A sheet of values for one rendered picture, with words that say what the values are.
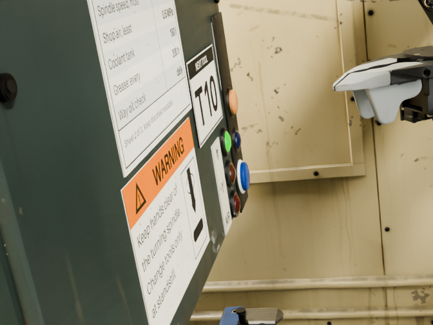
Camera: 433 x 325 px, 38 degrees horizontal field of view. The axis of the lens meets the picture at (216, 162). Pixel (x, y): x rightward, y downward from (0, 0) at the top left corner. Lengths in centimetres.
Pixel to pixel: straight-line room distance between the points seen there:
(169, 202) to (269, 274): 111
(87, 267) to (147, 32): 17
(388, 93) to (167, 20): 30
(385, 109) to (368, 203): 75
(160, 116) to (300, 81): 94
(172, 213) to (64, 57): 17
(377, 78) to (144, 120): 34
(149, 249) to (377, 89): 37
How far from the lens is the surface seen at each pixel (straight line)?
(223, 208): 58
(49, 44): 30
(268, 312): 119
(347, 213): 145
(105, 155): 34
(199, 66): 54
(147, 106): 40
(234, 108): 63
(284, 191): 143
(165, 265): 42
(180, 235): 45
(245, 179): 65
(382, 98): 69
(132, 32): 40
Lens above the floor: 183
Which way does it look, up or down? 17 degrees down
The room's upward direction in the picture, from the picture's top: 9 degrees counter-clockwise
